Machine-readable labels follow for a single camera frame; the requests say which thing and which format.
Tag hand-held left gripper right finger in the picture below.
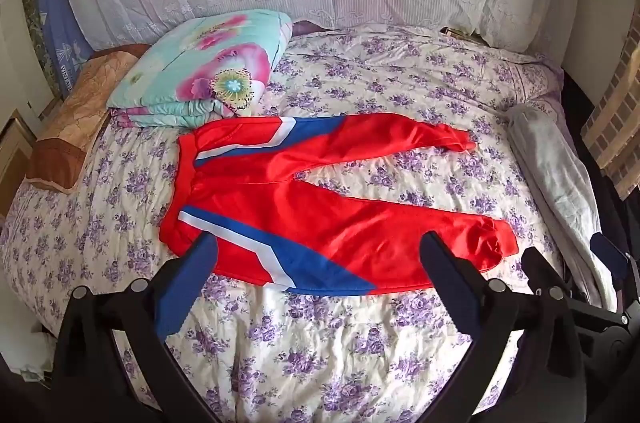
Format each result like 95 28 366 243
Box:
419 230 587 423

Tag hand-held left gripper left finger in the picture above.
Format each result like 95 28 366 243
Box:
52 230 221 423

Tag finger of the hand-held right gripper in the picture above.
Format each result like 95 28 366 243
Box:
521 247 568 299
589 233 640 290

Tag red pants with blue stripes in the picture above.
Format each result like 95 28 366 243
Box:
159 113 516 295

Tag grey cloth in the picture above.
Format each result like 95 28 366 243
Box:
506 103 618 311

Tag purple floral bed sheet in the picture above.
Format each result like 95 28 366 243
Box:
0 23 621 423

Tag brick pattern panel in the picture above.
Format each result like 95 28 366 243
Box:
582 0 640 198

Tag brown pillow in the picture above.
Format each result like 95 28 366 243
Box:
26 44 153 194

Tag folded floral quilt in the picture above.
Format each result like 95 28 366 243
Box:
106 9 293 130

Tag blue printed cloth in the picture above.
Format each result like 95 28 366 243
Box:
31 0 93 98

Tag wooden bed frame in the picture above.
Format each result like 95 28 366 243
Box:
0 103 41 219

